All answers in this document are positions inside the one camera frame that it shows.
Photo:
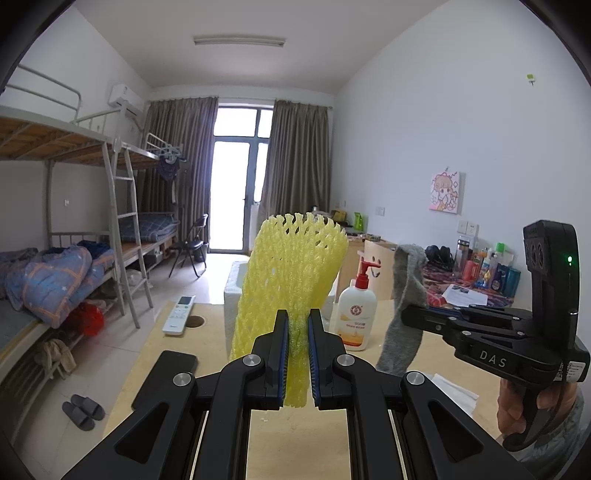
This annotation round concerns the grey slipper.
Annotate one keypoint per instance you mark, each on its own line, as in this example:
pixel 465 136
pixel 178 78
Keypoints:
pixel 78 417
pixel 90 406

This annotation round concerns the yellow bag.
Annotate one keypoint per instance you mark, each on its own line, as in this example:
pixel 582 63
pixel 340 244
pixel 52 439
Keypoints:
pixel 340 215

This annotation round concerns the person's right hand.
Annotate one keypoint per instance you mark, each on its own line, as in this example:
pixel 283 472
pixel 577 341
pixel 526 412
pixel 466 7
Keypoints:
pixel 510 410

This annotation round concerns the row of toiletry bottles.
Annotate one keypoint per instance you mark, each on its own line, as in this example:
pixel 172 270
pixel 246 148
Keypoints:
pixel 489 272

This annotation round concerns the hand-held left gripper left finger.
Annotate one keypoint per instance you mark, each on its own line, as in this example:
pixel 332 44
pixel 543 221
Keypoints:
pixel 285 350

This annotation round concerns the printed paper sheet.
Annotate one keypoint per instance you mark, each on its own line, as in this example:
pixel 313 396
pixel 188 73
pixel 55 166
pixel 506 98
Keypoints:
pixel 464 295

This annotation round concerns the white air conditioner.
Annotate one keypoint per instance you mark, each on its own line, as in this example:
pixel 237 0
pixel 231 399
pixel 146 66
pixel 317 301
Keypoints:
pixel 125 98

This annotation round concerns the clothes hangers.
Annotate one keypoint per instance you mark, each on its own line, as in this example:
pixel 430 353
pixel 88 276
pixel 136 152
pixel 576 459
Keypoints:
pixel 168 151

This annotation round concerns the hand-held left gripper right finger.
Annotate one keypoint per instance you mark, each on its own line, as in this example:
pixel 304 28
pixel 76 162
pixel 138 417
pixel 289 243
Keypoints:
pixel 314 350

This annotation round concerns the metal bed ladder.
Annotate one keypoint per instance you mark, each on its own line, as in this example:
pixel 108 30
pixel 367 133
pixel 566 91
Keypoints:
pixel 127 217

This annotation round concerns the black folding chair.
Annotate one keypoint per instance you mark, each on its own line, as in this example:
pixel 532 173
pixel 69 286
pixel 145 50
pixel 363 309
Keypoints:
pixel 194 247

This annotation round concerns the wall poster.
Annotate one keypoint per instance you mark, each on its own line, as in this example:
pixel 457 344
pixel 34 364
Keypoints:
pixel 445 193

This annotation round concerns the glass balcony door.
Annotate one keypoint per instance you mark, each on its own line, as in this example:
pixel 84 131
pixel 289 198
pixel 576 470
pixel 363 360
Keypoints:
pixel 235 184

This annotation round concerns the white remote control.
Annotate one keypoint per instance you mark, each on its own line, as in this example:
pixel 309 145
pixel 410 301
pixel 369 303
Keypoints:
pixel 179 316

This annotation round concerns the white foam box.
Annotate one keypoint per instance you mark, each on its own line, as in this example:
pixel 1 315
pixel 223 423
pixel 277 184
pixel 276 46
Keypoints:
pixel 233 295

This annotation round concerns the green bag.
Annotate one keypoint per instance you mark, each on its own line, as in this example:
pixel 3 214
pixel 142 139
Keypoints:
pixel 358 220

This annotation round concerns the beige clothes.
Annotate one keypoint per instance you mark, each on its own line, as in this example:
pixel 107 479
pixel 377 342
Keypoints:
pixel 55 357

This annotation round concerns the desk with printed cloth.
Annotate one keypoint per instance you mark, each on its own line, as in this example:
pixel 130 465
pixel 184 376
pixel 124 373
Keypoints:
pixel 438 281

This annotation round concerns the hanging dark clothes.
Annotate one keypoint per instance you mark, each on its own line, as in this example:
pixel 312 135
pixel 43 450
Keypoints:
pixel 168 170

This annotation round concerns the blue plaid mattress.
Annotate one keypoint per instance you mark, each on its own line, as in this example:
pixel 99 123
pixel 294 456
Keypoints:
pixel 147 228

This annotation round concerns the white lotion pump bottle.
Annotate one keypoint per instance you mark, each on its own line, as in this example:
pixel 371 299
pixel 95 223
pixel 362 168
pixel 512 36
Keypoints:
pixel 354 318

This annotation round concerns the red plastic bag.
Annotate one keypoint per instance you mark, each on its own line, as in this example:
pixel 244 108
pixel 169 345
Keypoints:
pixel 85 318

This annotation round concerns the person's right forearm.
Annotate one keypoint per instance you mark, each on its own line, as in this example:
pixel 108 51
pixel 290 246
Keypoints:
pixel 554 454

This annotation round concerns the brown curtain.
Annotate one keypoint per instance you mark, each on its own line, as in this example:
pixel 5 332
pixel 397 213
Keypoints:
pixel 184 161
pixel 298 161

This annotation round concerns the double wall socket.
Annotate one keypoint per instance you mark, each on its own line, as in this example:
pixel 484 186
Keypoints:
pixel 467 227

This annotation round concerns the wooden chair with smiley face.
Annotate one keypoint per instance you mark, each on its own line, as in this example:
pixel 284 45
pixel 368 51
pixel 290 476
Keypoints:
pixel 383 258

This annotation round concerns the blue plaid quilt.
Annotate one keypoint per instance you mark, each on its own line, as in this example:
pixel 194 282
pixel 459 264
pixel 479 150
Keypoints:
pixel 55 281

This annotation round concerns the black headphones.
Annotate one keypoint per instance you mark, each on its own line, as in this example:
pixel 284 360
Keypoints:
pixel 438 256

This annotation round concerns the wooden desk with drawers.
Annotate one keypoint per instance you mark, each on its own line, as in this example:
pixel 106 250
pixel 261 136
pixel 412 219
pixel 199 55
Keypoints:
pixel 353 251

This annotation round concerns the ceiling light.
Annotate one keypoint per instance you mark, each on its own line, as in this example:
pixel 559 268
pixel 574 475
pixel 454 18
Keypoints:
pixel 239 40

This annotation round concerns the grey sock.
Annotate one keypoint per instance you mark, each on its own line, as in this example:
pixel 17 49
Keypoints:
pixel 406 281

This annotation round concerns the white tissue packets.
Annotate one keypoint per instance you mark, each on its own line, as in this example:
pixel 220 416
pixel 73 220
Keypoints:
pixel 455 392

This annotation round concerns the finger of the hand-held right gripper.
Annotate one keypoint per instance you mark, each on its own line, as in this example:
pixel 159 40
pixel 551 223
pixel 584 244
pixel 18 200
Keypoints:
pixel 489 314
pixel 429 323

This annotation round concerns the metal bunk bed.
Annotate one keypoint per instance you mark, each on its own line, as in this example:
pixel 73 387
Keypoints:
pixel 51 138
pixel 147 152

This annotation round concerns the yellow foam net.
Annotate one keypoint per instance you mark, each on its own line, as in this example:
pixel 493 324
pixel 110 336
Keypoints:
pixel 286 267

